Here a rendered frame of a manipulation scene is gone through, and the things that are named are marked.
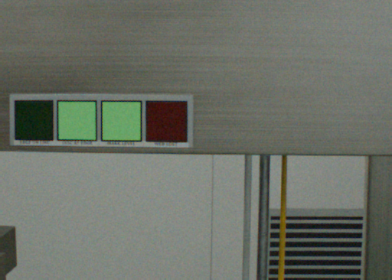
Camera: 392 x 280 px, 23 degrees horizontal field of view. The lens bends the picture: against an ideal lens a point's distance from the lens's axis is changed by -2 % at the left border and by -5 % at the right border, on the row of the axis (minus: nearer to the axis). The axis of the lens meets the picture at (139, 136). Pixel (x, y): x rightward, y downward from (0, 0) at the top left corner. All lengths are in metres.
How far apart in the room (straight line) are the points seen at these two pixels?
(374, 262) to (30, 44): 0.61
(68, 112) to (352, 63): 0.39
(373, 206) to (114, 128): 0.43
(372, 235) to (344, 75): 0.30
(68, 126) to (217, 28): 0.24
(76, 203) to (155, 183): 0.31
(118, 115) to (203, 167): 2.37
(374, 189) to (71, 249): 2.42
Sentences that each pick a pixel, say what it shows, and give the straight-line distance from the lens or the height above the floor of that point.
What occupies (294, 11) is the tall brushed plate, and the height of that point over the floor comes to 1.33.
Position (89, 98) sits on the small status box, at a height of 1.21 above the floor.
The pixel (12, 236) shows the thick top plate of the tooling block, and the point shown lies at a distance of 1.42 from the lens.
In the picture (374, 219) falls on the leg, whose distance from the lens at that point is 1.53.
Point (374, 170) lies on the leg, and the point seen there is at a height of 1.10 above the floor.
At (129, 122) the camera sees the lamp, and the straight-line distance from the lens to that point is 1.34.
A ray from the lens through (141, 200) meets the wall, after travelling 3.74.
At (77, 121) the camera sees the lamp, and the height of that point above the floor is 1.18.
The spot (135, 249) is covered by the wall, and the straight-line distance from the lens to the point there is 3.78.
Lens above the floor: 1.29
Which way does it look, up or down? 6 degrees down
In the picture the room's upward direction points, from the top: straight up
